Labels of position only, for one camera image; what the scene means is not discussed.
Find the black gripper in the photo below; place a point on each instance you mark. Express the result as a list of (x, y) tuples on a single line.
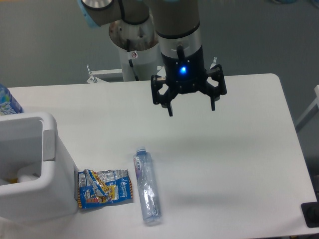
[(184, 71)]

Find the white metal frame leg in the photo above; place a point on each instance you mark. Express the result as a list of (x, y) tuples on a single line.
[(309, 112)]

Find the white table frame bracket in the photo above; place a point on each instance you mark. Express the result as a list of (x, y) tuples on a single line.
[(104, 76)]

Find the blue crumpled snack wrapper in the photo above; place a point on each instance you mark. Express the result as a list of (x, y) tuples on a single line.
[(102, 188)]

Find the black table clamp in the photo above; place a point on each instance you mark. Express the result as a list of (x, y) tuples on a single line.
[(311, 214)]

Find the white trash can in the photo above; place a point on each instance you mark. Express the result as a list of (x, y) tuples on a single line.
[(31, 140)]

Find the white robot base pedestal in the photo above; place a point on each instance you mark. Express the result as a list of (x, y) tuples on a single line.
[(138, 49)]

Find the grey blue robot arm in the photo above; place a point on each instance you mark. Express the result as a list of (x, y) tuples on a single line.
[(177, 25)]

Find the trash inside bin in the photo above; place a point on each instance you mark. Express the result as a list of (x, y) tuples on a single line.
[(24, 175)]

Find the blue labelled bottle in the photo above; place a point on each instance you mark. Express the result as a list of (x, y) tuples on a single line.
[(8, 104)]

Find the clear plastic water bottle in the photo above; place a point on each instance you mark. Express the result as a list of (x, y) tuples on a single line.
[(147, 187)]

